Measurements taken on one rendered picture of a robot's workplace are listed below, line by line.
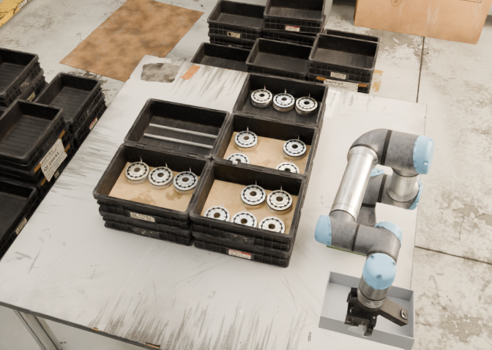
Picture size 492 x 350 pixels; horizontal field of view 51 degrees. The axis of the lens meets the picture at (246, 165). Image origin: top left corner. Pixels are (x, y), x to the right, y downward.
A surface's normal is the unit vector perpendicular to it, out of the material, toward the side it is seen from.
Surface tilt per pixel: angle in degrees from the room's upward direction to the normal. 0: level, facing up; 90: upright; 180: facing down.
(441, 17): 73
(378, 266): 0
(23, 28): 0
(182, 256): 0
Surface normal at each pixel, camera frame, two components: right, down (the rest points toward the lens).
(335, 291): 0.06, -0.85
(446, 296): 0.00, -0.67
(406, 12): -0.27, 0.48
